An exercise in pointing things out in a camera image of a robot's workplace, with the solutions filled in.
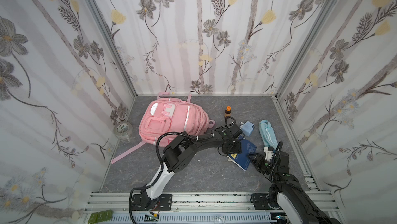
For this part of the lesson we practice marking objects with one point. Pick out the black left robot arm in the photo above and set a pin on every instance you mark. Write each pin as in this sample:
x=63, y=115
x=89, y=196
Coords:
x=175, y=150

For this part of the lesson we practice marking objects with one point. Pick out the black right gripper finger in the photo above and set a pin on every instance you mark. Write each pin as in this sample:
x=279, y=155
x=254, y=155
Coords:
x=256, y=156
x=253, y=162

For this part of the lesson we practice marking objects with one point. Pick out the clear tape roll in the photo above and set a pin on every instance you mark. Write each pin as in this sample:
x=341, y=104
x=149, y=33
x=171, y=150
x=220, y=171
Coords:
x=123, y=130

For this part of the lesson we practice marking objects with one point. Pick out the small brown orange-capped bottle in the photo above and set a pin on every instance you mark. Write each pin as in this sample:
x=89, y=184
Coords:
x=227, y=111

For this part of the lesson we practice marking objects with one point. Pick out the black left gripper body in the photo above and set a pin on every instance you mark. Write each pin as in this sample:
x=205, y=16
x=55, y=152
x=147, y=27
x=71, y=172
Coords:
x=233, y=145

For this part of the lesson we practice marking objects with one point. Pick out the blue notebook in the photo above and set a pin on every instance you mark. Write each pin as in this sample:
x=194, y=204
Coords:
x=242, y=160

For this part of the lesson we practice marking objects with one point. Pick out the light blue cloth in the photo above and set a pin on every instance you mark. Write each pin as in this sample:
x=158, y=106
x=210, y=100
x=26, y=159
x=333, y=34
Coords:
x=267, y=134

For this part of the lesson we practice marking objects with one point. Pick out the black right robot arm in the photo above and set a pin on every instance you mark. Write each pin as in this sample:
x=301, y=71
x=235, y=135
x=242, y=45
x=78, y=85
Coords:
x=285, y=193

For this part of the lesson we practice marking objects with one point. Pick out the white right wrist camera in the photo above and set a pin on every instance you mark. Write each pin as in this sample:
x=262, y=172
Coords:
x=269, y=153

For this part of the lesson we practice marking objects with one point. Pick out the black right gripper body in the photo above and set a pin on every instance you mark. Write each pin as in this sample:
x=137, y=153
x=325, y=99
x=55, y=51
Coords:
x=259, y=159

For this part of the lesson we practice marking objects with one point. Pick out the pink student backpack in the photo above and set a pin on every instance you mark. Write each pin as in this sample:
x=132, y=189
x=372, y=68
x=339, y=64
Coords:
x=167, y=114

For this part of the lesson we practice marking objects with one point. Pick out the light blue ink bottle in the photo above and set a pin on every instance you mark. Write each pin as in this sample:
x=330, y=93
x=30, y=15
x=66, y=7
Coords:
x=247, y=128

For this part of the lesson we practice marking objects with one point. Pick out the green circuit board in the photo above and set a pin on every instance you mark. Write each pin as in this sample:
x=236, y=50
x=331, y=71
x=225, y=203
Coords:
x=99, y=217

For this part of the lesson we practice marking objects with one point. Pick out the aluminium mounting rail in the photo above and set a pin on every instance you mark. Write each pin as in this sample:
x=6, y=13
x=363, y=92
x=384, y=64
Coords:
x=193, y=208

